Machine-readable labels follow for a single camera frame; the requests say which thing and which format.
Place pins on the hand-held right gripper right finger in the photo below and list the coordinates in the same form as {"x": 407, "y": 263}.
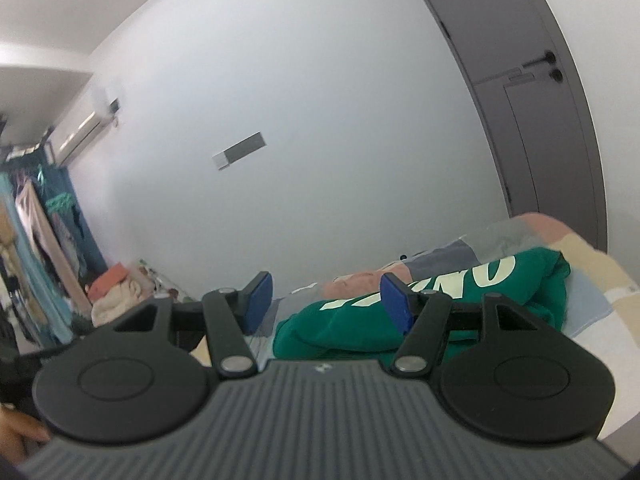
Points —
{"x": 397, "y": 305}

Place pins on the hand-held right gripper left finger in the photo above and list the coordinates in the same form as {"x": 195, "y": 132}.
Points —
{"x": 257, "y": 300}

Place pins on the green hoodie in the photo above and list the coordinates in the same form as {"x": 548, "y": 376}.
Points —
{"x": 450, "y": 285}

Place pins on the green clothes hanger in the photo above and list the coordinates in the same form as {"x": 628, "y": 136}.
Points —
{"x": 57, "y": 200}

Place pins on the black clothes rack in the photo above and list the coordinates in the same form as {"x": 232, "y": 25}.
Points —
{"x": 25, "y": 147}

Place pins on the person's left hand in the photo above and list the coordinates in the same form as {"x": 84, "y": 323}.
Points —
{"x": 20, "y": 432}

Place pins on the light blue hanging garment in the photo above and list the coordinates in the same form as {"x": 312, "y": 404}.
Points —
{"x": 35, "y": 280}

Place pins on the patterned white bag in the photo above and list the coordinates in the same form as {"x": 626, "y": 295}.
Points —
{"x": 160, "y": 280}

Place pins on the cream fleece cloth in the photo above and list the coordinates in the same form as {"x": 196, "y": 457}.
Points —
{"x": 122, "y": 302}

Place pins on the pink box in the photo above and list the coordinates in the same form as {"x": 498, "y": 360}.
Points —
{"x": 107, "y": 280}

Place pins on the dark blue curtain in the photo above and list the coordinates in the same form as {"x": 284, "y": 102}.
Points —
{"x": 82, "y": 230}

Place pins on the patchwork bed blanket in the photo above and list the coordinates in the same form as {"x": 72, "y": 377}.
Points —
{"x": 595, "y": 280}

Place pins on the grey door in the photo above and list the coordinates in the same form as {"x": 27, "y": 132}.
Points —
{"x": 530, "y": 110}

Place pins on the white air conditioner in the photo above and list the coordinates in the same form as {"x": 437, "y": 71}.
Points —
{"x": 82, "y": 127}

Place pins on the grey wall switch panel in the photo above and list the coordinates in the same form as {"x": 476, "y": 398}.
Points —
{"x": 239, "y": 151}

